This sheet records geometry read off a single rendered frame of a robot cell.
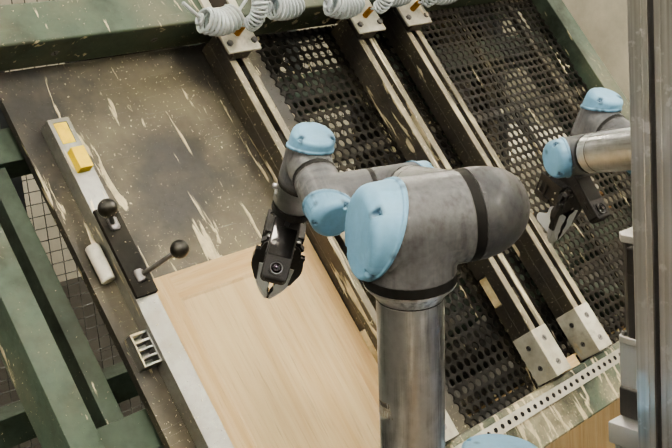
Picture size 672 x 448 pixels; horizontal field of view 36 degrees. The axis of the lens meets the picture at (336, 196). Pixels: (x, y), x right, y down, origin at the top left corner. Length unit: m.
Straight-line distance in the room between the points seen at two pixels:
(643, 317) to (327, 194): 0.50
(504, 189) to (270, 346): 1.03
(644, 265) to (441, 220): 0.31
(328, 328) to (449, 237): 1.09
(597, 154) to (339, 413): 0.77
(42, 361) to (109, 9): 0.83
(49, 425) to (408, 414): 0.80
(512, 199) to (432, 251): 0.12
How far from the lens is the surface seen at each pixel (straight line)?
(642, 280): 1.39
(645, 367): 1.43
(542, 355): 2.57
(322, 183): 1.59
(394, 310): 1.25
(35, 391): 1.93
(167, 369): 2.02
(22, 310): 1.94
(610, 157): 1.86
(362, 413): 2.23
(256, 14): 2.42
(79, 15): 2.30
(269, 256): 1.72
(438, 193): 1.21
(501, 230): 1.23
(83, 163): 2.13
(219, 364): 2.09
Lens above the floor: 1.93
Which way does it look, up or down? 13 degrees down
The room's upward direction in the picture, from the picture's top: 5 degrees counter-clockwise
